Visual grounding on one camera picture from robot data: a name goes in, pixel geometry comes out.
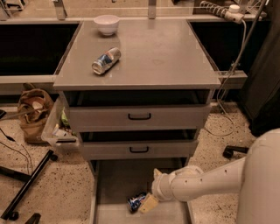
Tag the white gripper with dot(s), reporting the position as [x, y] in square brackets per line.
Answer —
[158, 186]

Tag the blue pepsi can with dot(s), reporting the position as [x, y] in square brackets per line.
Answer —
[135, 202]

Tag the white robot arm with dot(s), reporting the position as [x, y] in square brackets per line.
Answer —
[255, 178]

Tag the bottom grey drawer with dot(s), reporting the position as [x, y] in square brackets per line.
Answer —
[115, 181]

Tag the grey drawer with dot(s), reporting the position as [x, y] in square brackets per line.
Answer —
[115, 181]
[116, 110]
[164, 143]

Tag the middle grey drawer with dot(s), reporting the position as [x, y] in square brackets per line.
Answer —
[164, 143]

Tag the top grey drawer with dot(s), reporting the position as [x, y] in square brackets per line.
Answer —
[116, 110]

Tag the grey drawer cabinet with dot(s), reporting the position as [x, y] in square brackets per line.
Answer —
[160, 54]

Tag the silver blue can on counter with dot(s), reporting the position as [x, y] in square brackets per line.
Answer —
[106, 61]

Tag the black office chair base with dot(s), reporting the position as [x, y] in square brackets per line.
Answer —
[230, 150]

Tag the clear plastic bin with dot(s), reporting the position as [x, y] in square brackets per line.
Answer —
[56, 134]

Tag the brown cloth bag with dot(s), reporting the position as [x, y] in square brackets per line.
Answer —
[34, 107]

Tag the black metal stand leg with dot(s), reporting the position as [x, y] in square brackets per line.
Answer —
[28, 181]

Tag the white bowl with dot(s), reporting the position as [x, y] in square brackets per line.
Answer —
[107, 24]

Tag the white corrugated hose fixture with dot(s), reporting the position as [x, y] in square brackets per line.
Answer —
[232, 13]

